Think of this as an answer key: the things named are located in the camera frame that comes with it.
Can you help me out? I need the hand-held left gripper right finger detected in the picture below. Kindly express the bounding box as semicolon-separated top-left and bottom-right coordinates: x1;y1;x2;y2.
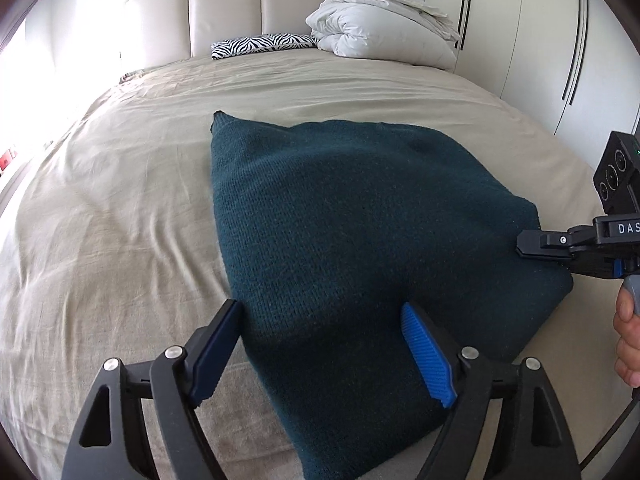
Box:
400;301;584;480

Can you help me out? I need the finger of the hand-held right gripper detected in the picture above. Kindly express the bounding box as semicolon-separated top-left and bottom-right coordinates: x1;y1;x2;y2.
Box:
515;228;597;267

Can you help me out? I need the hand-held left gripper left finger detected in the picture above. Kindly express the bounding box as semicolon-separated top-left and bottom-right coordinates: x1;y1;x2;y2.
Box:
62;299;244;480

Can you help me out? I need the dark green knitted sweater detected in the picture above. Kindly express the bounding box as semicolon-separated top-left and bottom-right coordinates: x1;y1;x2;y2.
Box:
207;111;575;480

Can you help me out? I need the person's right hand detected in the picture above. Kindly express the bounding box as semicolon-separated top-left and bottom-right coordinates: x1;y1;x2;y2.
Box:
614;287;640;389

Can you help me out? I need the bed with beige sheet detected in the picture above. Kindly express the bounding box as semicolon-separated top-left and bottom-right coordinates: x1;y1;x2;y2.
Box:
0;47;609;480

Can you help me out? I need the white wardrobe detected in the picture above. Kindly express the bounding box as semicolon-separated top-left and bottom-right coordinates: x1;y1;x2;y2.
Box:
425;0;640;137

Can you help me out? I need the white folded duvet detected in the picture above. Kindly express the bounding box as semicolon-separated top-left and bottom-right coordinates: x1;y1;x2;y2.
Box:
305;0;462;72

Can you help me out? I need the zebra print pillow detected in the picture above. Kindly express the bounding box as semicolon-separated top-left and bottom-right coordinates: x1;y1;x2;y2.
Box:
210;33;321;60

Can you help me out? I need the cream padded headboard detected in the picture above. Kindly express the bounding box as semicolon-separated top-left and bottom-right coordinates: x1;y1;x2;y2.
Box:
120;0;382;74

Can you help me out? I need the black cable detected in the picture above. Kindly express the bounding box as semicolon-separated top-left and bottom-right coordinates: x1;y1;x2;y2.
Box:
580;389;640;480

